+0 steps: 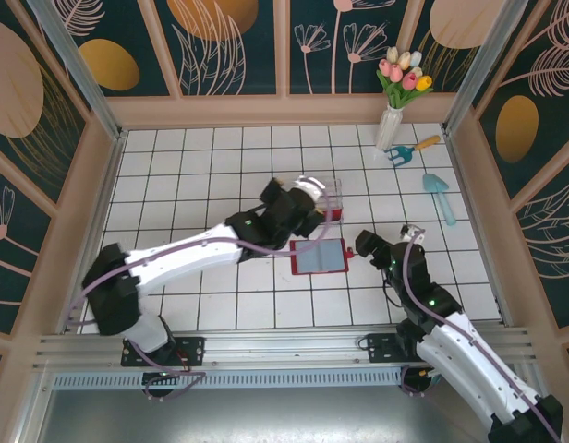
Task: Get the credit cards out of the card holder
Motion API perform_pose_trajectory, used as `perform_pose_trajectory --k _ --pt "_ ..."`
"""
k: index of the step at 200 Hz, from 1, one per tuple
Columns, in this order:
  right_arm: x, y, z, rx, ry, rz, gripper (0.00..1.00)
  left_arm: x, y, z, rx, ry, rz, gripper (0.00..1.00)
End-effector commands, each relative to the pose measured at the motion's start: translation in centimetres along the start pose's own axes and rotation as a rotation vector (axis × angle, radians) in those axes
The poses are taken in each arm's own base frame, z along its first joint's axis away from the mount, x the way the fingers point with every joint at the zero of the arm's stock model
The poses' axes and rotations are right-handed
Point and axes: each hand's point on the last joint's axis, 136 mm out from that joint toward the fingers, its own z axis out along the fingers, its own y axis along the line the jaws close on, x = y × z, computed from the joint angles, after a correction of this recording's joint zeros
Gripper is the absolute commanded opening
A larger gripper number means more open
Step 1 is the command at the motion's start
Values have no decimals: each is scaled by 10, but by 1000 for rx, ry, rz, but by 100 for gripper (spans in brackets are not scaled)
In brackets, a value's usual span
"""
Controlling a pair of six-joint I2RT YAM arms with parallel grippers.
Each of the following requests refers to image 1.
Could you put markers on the red credit card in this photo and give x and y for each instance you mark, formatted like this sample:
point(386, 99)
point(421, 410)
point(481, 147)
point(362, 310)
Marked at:
point(336, 214)

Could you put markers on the clear acrylic box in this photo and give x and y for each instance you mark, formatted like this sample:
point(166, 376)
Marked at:
point(335, 189)

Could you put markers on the red card holder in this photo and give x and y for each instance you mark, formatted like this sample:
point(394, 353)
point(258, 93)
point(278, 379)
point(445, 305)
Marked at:
point(293, 258)

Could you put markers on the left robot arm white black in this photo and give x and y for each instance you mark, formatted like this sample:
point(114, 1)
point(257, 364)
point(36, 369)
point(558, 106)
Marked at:
point(183, 258)

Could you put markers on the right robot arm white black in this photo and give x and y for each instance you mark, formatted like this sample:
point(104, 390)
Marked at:
point(460, 355)

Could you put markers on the light blue toy shovel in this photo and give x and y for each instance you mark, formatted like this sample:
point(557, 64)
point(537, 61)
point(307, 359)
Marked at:
point(436, 187)

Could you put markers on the white ribbed vase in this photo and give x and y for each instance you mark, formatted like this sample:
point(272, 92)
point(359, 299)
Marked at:
point(388, 129)

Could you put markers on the artificial tulip bouquet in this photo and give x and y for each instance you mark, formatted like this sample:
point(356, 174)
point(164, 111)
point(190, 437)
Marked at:
point(404, 78)

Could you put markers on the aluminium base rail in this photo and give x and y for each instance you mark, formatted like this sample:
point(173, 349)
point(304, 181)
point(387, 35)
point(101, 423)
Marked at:
point(284, 346)

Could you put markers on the aluminium frame post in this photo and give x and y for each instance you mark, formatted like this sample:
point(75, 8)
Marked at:
point(483, 64)
point(81, 74)

